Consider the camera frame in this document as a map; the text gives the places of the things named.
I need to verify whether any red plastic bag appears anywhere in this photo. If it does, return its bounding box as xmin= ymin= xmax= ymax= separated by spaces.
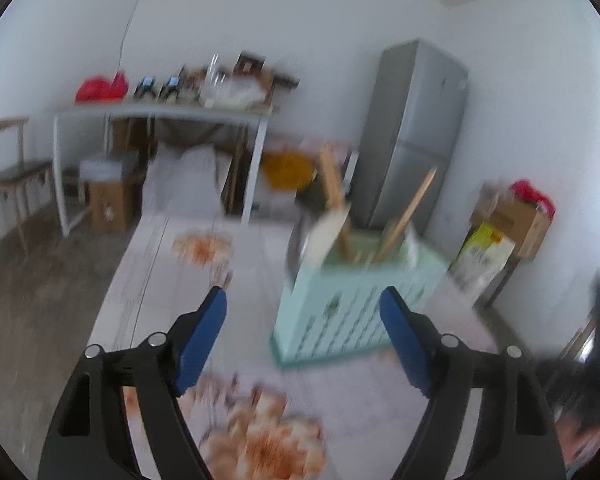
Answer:
xmin=75 ymin=72 xmax=130 ymax=104

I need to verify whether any grey refrigerator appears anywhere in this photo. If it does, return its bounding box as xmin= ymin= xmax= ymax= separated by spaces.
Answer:
xmin=352 ymin=39 xmax=470 ymax=241

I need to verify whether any green plastic utensil holder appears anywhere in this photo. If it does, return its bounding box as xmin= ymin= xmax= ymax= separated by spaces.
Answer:
xmin=272 ymin=232 xmax=451 ymax=368

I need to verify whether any yellow bag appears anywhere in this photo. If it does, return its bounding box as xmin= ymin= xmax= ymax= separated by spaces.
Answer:
xmin=262 ymin=152 xmax=319 ymax=192

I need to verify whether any metal spoon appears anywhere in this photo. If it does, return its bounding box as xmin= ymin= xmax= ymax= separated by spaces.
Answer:
xmin=286 ymin=215 xmax=322 ymax=281

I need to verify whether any thin wall cable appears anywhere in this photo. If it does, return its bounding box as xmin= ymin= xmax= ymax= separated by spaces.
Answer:
xmin=118 ymin=0 xmax=159 ymax=75

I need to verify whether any wooden chair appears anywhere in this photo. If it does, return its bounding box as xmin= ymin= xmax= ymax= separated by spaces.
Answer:
xmin=0 ymin=117 xmax=56 ymax=256

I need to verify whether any red cloth bag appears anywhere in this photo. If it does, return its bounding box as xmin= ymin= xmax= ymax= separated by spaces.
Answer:
xmin=510 ymin=179 xmax=556 ymax=219

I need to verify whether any small cardboard box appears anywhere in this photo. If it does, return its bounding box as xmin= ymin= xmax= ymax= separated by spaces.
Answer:
xmin=87 ymin=180 xmax=134 ymax=234

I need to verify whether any white plastic bag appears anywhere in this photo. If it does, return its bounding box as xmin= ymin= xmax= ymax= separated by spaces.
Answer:
xmin=200 ymin=80 xmax=269 ymax=109

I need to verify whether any white wrapped box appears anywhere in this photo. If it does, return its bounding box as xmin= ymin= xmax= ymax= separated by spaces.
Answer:
xmin=79 ymin=157 xmax=127 ymax=184

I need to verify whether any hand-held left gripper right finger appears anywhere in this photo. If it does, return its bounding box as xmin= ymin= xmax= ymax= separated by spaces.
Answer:
xmin=379 ymin=285 xmax=568 ymax=480

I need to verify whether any black gadget with screen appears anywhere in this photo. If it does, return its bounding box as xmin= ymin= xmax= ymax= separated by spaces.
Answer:
xmin=132 ymin=76 xmax=157 ymax=102
xmin=159 ymin=75 xmax=184 ymax=102

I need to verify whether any white table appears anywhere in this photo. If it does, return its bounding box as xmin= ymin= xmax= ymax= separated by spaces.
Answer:
xmin=54 ymin=100 xmax=277 ymax=239

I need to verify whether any brown picture frame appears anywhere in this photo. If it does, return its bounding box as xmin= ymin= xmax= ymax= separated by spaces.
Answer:
xmin=234 ymin=50 xmax=274 ymax=91

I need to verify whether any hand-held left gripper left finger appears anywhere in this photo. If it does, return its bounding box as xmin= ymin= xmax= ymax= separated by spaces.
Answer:
xmin=37 ymin=285 xmax=228 ymax=480

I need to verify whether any large cardboard box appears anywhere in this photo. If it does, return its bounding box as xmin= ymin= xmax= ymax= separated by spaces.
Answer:
xmin=472 ymin=195 xmax=554 ymax=262

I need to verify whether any yellow green carton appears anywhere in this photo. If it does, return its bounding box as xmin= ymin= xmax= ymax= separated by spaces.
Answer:
xmin=452 ymin=222 xmax=517 ymax=297

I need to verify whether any floral tablecloth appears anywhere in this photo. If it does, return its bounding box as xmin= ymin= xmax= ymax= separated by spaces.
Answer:
xmin=87 ymin=215 xmax=501 ymax=480

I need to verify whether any white sack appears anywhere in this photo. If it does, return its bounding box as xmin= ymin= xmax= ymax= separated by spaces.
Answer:
xmin=142 ymin=145 xmax=232 ymax=219

